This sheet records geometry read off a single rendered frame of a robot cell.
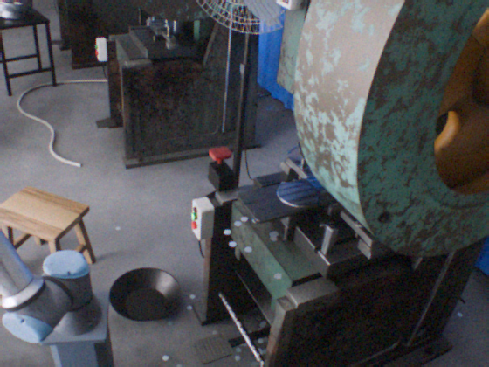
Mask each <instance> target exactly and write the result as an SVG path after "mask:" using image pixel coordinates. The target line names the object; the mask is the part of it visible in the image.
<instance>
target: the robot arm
mask: <svg viewBox="0 0 489 367"><path fill-rule="evenodd" d="M43 269H44V271H45V272H44V273H43V274H42V275H41V276H40V275H32V272H31V271H30V269H28V267H27V266H26V265H25V263H24V262H23V261H22V258H21V257H20V255H19V254H18V252H16V250H15V249H14V247H13V246H12V244H11V242H10V241H9V240H8V238H7V237H6V235H5V234H4V232H3V230H2V229H1V227H0V294H2V295H3V297H2V300H1V305H2V306H3V308H4V309H5V311H6V312H7V314H5V315H4V316H3V324H4V326H5V328H7V330H9V331H10V333H12V334H13V335H14V336H16V337H18V338H20V339H22V340H24V341H26V342H29V343H40V342H43V341H44V340H45V339H46V337H48V336H49V335H50V334H51V333H52V332H53V331H54V330H56V331H57V332H58V333H60V334H62V335H66V336H80V335H83V334H85V333H86V332H88V331H90V330H93V329H94V327H95V326H96V325H97V324H98V323H99V322H100V319H101V306H100V302H99V300H98V299H97V297H96V296H95V295H94V293H93V287H92V282H91V280H90V275H89V266H88V265H87V260H86V257H85V256H84V255H83V254H81V253H77V252H74V251H57V252H55V253H53V254H51V255H49V256H48V257H47V258H46V259H45V262H44V265H43Z"/></svg>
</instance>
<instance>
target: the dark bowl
mask: <svg viewBox="0 0 489 367"><path fill-rule="evenodd" d="M180 295H181V289H180V286H179V283H178V282H177V281H176V279H175V278H174V277H173V276H172V274H170V273H168V272H166V271H164V270H161V269H159V268H154V267H141V268H136V269H133V270H131V271H127V272H125V273H124V274H122V275H120V276H119V277H118V278H117V280H116V281H115V282H114V284H112V286H111V287H110V290H109V302H110V304H111V306H112V308H113V310H114V311H115V312H116V313H117V314H118V315H120V316H122V317H124V318H126V319H128V320H132V321H135V322H148V321H153V320H156V319H159V318H161V317H163V316H164V315H167V314H169V313H170V312H171V311H172V310H173V309H174V308H175V307H176V305H177V304H178V302H179V299H180Z"/></svg>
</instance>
